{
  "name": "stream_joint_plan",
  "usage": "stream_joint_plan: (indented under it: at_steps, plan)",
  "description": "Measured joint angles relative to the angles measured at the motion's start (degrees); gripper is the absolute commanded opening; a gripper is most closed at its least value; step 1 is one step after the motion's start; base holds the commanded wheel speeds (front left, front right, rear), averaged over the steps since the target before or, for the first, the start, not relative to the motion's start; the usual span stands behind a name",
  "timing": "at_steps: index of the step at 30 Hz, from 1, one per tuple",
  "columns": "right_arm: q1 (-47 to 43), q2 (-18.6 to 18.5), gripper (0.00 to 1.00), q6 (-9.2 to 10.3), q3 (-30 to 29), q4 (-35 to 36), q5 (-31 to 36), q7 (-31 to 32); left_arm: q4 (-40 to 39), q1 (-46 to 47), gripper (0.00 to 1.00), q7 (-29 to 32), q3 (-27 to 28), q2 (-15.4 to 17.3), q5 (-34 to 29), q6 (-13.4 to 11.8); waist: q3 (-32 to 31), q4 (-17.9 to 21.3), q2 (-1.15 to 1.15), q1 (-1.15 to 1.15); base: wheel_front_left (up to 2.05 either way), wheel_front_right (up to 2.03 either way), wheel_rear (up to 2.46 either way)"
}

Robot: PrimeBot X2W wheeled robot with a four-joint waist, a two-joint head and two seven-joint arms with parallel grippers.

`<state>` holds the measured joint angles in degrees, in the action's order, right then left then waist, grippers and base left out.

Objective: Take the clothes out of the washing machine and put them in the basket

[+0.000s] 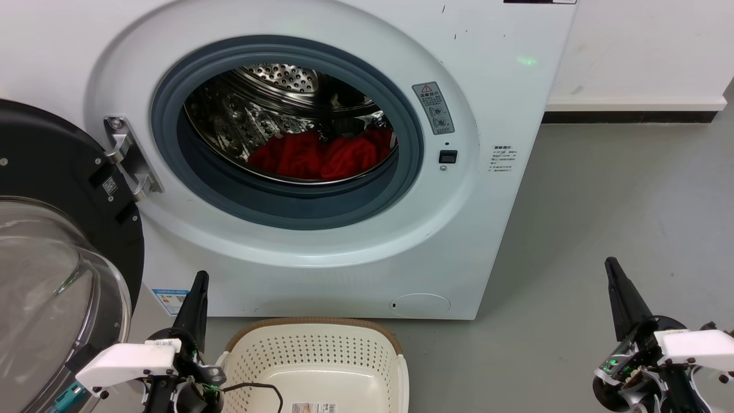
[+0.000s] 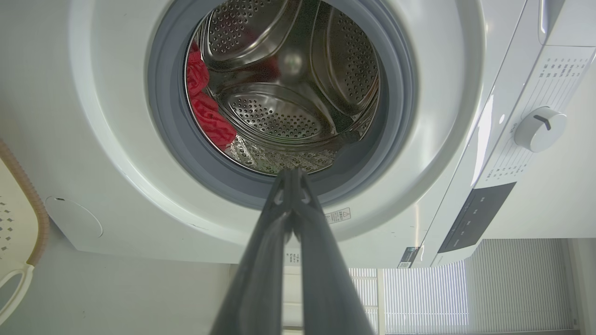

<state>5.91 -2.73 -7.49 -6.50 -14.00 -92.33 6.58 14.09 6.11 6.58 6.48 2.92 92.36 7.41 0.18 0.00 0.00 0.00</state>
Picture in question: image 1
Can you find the blue energy label sticker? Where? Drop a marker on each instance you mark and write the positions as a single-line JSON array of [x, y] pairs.
[[170, 300]]

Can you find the washing machine door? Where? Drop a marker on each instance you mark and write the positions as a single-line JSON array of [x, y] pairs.
[[51, 149]]

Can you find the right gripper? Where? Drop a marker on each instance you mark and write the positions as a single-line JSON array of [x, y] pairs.
[[631, 373]]

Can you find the silver metal door hinge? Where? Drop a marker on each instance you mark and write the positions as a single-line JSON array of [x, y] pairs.
[[129, 155]]

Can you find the small printed text sticker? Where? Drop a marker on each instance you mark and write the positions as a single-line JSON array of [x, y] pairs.
[[502, 159]]

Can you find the grey rubber door seal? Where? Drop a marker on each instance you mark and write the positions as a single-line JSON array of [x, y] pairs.
[[287, 209]]

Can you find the stainless steel washing machine drum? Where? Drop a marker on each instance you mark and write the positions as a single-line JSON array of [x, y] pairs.
[[241, 115]]

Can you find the black door latch socket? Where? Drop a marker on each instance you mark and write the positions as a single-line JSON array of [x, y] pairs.
[[448, 156]]

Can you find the white and dark wall skirting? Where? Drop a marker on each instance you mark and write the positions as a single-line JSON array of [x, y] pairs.
[[631, 105]]

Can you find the glossy black control display panel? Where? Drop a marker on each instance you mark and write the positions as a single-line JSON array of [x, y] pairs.
[[539, 2]]

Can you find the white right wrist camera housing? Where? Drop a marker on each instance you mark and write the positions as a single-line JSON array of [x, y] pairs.
[[699, 347]]

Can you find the grey warning sticker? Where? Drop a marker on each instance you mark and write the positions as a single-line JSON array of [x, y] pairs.
[[433, 108]]

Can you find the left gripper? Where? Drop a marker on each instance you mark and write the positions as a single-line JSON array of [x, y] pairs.
[[192, 393]]

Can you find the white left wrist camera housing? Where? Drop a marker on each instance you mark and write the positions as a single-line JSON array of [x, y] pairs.
[[126, 361]]

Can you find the round drain filter cover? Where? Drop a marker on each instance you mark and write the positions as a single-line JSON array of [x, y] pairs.
[[420, 306]]

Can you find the red cloth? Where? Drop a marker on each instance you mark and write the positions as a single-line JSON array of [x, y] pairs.
[[304, 155]]

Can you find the small QR code sticker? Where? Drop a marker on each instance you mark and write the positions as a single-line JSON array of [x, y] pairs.
[[110, 186]]

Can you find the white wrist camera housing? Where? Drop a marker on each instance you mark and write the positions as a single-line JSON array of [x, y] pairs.
[[126, 361], [699, 347]]

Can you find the white front-load washing machine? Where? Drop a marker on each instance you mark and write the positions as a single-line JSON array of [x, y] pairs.
[[504, 86]]

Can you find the cream perforated plastic laundry basket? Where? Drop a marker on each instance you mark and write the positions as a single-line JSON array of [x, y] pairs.
[[321, 350]]

